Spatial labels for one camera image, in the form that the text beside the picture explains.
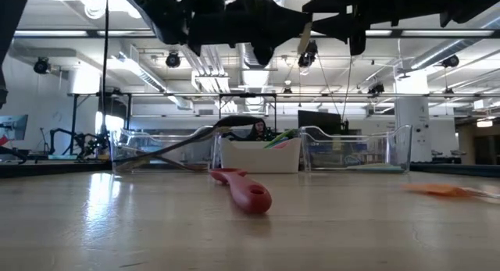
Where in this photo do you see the white plastic bin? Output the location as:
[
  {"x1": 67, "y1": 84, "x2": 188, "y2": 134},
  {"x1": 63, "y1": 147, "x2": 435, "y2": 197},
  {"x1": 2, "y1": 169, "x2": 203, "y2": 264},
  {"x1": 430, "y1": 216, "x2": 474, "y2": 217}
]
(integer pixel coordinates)
[{"x1": 220, "y1": 137, "x2": 305, "y2": 175}]

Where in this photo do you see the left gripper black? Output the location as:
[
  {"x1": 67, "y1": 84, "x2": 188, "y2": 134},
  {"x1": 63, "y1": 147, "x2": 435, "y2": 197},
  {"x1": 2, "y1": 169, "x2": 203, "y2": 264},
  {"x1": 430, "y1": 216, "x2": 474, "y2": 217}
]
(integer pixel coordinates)
[{"x1": 187, "y1": 0, "x2": 313, "y2": 55}]

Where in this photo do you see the black overhead frame beam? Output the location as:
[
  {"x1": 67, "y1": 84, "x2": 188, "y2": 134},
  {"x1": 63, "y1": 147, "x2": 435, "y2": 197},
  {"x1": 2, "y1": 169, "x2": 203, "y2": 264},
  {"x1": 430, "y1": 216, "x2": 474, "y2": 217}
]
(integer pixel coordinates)
[{"x1": 7, "y1": 27, "x2": 500, "y2": 39}]

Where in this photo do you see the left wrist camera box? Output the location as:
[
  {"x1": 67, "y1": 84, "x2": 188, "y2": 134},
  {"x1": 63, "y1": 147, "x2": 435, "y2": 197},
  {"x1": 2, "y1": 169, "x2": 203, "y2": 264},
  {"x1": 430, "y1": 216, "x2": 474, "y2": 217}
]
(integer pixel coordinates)
[{"x1": 251, "y1": 42, "x2": 275, "y2": 67}]

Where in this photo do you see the black distant monitor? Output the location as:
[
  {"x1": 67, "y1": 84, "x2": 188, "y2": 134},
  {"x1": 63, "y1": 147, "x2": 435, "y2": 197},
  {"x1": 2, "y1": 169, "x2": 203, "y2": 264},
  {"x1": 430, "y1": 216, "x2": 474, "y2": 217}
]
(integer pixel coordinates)
[{"x1": 297, "y1": 109, "x2": 343, "y2": 136}]

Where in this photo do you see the orange spatula clear handle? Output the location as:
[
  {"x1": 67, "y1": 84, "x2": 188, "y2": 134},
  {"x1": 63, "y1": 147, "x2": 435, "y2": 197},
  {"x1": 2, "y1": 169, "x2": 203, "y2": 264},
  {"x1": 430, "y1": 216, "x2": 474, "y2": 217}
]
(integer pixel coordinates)
[{"x1": 401, "y1": 183, "x2": 500, "y2": 201}]

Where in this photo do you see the black distant frame beam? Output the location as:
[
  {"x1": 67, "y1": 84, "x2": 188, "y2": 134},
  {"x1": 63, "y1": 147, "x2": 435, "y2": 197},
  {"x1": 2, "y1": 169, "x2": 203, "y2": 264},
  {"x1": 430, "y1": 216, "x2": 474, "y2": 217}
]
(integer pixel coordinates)
[{"x1": 68, "y1": 92, "x2": 500, "y2": 98}]

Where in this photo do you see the black aluminium table frame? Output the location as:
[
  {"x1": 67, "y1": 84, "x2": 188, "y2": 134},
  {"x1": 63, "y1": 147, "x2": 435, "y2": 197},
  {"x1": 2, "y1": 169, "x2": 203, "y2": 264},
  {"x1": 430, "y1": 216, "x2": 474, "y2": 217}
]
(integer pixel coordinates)
[{"x1": 0, "y1": 160, "x2": 500, "y2": 179}]

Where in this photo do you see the black ladle steel handle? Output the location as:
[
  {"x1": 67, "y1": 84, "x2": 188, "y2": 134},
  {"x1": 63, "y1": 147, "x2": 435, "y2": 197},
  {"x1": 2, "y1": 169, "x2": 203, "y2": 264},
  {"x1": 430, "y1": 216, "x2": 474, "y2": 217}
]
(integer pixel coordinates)
[{"x1": 112, "y1": 115, "x2": 262, "y2": 173}]

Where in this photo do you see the iridescent blue-purple metal utensil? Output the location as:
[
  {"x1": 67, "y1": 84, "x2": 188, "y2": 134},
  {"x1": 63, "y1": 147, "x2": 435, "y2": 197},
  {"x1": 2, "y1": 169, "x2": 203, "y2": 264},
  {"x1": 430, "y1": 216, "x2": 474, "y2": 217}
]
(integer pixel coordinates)
[{"x1": 312, "y1": 165, "x2": 406, "y2": 173}]

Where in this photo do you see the black overhead camera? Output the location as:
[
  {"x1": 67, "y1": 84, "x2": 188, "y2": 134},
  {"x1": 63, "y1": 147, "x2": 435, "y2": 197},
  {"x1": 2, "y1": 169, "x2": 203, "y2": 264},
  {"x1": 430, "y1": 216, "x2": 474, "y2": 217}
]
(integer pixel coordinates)
[{"x1": 297, "y1": 40, "x2": 319, "y2": 69}]

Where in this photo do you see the wall mounted screen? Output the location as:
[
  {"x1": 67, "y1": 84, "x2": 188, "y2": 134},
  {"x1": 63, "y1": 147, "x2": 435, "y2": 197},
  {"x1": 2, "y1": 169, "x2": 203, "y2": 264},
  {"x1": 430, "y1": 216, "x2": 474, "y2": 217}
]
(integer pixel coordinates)
[{"x1": 0, "y1": 114, "x2": 30, "y2": 141}]

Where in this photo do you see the clear plastic bin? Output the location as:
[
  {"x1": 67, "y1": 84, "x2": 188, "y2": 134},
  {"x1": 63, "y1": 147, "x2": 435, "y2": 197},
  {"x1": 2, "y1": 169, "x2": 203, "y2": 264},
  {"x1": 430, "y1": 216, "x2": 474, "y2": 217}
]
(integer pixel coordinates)
[
  {"x1": 111, "y1": 125, "x2": 223, "y2": 173},
  {"x1": 299, "y1": 124, "x2": 416, "y2": 173}
]

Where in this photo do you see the green silicone spatula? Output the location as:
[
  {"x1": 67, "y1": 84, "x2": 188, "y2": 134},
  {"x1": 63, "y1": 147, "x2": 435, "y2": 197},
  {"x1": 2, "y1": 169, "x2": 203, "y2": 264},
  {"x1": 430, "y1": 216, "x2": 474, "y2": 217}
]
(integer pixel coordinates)
[{"x1": 263, "y1": 129, "x2": 297, "y2": 149}]

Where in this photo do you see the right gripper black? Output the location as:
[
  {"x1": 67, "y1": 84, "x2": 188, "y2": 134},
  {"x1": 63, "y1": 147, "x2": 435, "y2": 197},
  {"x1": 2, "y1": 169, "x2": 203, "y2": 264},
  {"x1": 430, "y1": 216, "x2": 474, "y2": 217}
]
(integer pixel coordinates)
[{"x1": 302, "y1": 0, "x2": 445, "y2": 55}]

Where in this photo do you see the silver ceiling air duct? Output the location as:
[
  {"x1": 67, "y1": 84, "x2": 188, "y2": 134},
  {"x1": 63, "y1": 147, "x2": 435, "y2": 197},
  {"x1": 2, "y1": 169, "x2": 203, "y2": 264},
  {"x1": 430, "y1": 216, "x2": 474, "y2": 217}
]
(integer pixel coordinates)
[
  {"x1": 408, "y1": 12, "x2": 500, "y2": 71},
  {"x1": 232, "y1": 40, "x2": 288, "y2": 116}
]

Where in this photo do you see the black distant frame post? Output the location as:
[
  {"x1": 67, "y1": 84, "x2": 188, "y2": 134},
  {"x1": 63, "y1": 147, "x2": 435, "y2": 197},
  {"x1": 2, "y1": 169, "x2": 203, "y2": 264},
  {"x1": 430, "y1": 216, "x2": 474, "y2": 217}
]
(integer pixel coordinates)
[{"x1": 70, "y1": 94, "x2": 79, "y2": 155}]

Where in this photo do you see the person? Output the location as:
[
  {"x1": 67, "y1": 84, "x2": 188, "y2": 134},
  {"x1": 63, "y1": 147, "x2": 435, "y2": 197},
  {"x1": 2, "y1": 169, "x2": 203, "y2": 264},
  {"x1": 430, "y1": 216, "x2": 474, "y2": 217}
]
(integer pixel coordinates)
[{"x1": 245, "y1": 118, "x2": 273, "y2": 143}]

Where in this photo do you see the small black frame stand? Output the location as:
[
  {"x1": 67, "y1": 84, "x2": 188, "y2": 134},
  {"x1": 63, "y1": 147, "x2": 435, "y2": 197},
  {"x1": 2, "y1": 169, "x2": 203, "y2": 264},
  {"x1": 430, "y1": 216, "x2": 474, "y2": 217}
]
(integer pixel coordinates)
[{"x1": 217, "y1": 92, "x2": 278, "y2": 141}]

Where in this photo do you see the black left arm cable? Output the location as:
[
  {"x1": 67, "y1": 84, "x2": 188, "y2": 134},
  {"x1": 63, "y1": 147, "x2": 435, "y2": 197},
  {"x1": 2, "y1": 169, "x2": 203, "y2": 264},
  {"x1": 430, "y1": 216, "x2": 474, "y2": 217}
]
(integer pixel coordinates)
[{"x1": 102, "y1": 0, "x2": 110, "y2": 147}]

